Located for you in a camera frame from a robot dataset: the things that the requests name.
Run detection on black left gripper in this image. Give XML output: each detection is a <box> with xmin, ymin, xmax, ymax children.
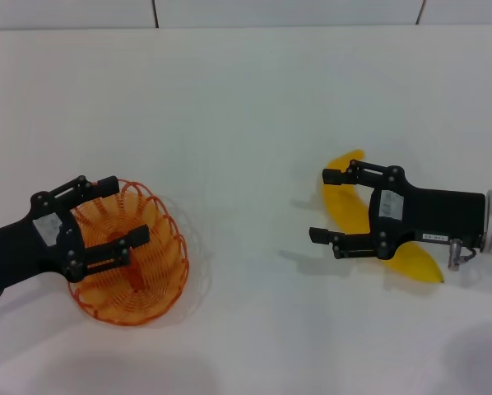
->
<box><xmin>0</xmin><ymin>175</ymin><xmax>151</xmax><ymax>300</ymax></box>

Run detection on right gripper cable connector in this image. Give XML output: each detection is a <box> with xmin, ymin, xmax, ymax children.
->
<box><xmin>447</xmin><ymin>237</ymin><xmax>480</xmax><ymax>271</ymax></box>

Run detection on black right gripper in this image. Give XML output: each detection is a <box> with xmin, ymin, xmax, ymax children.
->
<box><xmin>308</xmin><ymin>160</ymin><xmax>487</xmax><ymax>261</ymax></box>

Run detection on orange wire basket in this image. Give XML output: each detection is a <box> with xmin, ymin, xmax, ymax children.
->
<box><xmin>67</xmin><ymin>177</ymin><xmax>189</xmax><ymax>328</ymax></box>

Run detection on yellow banana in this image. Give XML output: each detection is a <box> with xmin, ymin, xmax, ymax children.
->
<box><xmin>320</xmin><ymin>147</ymin><xmax>445</xmax><ymax>285</ymax></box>

